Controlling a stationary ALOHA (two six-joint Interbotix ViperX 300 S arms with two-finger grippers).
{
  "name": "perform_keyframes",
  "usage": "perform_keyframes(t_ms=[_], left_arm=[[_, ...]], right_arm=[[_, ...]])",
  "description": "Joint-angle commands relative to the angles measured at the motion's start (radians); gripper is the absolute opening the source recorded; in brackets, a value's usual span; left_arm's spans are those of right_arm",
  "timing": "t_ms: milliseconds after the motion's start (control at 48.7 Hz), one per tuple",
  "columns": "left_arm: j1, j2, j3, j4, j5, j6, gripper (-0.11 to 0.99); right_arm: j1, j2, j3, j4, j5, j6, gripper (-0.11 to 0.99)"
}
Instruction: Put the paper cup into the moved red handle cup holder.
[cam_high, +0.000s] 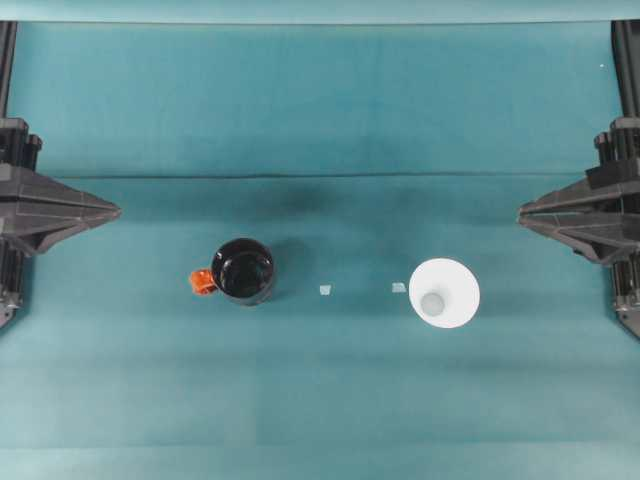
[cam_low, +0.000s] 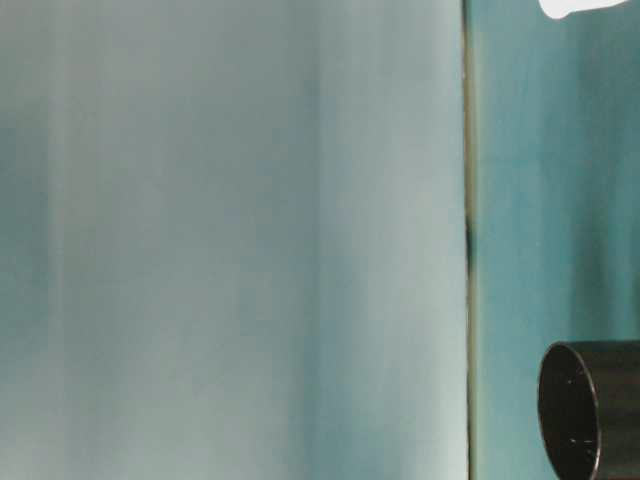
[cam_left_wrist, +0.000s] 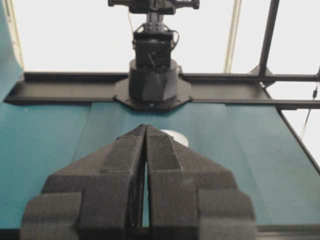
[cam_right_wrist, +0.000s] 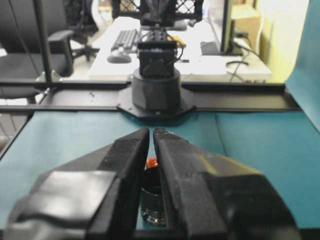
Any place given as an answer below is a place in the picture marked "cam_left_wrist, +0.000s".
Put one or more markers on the black table frame rail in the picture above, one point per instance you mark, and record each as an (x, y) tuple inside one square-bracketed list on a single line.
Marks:
[(62, 85)]

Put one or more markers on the black upright frame post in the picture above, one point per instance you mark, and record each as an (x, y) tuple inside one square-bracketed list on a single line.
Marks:
[(268, 37)]

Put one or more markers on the cream window frame strip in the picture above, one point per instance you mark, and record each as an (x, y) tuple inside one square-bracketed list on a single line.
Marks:
[(16, 37), (233, 37)]

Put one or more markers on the blue-green hanging cloth sheet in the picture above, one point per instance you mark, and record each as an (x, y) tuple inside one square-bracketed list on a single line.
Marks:
[(7, 62)]

